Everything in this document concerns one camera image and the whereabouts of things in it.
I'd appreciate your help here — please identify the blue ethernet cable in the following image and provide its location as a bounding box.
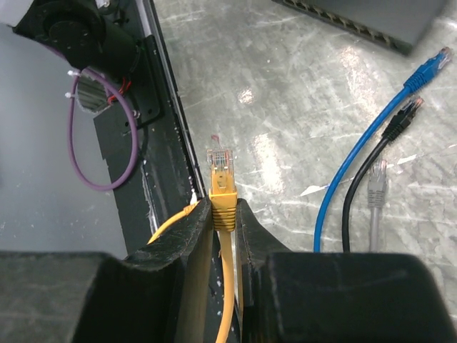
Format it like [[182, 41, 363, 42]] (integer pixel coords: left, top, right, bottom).
[[313, 46, 454, 253]]

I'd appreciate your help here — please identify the black ethernet cable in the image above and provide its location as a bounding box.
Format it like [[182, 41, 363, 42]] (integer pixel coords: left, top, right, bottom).
[[341, 96, 426, 253]]

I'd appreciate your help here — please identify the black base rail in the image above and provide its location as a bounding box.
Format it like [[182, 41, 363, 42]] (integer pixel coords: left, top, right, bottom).
[[114, 1, 206, 253]]

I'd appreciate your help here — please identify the black network switch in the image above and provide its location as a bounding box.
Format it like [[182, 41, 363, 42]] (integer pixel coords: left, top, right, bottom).
[[278, 0, 448, 56]]

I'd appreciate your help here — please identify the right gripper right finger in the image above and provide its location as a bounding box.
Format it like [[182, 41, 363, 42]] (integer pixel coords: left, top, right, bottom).
[[235, 199, 289, 342]]

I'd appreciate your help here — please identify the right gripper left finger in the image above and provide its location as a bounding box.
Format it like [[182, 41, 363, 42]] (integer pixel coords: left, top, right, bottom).
[[125, 199, 214, 342]]

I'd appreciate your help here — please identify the yellow ethernet cable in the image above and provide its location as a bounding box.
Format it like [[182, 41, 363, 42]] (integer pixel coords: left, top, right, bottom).
[[146, 145, 239, 343]]

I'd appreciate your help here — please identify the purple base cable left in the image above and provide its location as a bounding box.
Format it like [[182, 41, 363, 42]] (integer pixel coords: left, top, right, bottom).
[[67, 46, 139, 192]]

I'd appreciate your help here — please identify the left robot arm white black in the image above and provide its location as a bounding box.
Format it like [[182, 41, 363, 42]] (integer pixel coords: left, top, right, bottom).
[[12, 1, 140, 78]]

